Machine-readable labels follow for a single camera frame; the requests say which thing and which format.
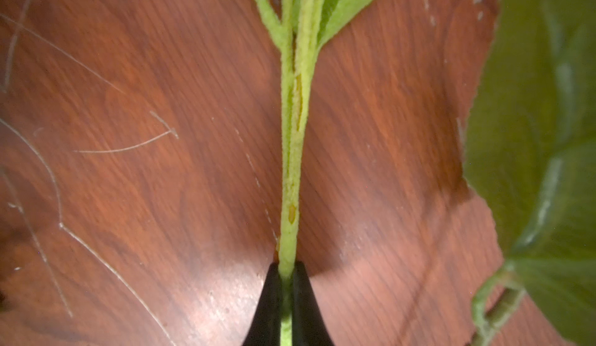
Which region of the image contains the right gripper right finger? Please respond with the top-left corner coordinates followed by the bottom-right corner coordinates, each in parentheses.
top-left (292, 262), bottom-right (335, 346)

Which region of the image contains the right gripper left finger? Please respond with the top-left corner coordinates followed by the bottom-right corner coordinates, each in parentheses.
top-left (242, 263), bottom-right (282, 346)

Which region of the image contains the blue hydrangea flower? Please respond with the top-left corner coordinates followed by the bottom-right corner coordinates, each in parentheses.
top-left (464, 0), bottom-right (595, 345)

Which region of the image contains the orange flower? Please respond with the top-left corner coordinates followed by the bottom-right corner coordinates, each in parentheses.
top-left (254, 0), bottom-right (374, 345)

